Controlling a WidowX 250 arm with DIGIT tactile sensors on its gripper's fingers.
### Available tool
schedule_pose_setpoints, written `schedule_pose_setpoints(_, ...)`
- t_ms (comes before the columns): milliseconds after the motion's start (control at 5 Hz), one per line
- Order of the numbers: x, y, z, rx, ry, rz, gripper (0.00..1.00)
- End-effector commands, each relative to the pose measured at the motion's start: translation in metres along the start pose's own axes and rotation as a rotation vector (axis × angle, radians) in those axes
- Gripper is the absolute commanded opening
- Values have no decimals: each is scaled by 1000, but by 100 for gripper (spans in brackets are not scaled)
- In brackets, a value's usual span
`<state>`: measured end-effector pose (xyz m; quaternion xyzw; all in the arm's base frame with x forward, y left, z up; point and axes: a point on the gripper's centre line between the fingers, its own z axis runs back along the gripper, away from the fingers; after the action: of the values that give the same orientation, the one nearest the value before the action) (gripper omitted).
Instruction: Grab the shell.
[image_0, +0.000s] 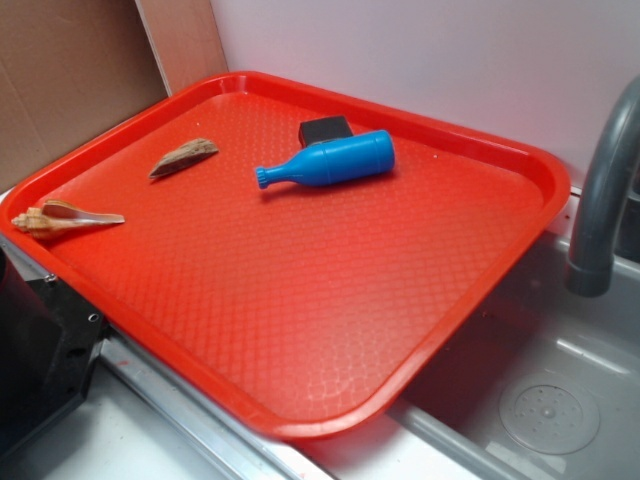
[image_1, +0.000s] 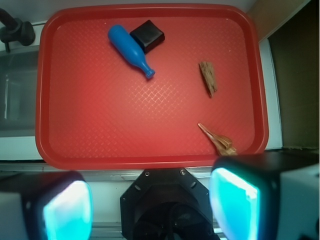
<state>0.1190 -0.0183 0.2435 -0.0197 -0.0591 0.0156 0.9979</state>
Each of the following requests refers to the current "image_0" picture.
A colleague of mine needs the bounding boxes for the tan spiral conch shell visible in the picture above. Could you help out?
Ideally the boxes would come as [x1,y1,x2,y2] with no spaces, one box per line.
[11,199,125,240]

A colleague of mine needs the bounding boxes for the red plastic tray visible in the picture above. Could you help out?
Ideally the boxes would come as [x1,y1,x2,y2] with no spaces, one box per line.
[1,72,570,439]

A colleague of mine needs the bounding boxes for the blue plastic toy bottle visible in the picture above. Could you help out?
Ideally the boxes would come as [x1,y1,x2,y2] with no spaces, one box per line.
[255,130,395,189]

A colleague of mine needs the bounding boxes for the black block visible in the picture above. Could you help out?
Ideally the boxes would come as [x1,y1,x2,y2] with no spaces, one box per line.
[298,116,353,148]

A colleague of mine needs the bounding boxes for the brown wood piece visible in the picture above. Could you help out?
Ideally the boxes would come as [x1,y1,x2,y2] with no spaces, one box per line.
[148,138,219,180]

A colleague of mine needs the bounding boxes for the grey plastic sink basin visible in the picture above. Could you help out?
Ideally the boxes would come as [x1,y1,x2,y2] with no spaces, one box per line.
[301,198,639,479]

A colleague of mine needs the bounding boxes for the grey faucet spout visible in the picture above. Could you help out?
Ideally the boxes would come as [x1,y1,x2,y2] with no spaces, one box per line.
[565,78,639,297]

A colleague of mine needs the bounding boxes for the brown cardboard panel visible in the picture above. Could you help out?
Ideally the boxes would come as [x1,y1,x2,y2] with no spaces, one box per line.
[1,1,227,191]

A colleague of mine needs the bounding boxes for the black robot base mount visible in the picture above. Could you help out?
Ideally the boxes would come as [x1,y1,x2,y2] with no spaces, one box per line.
[1,253,105,460]

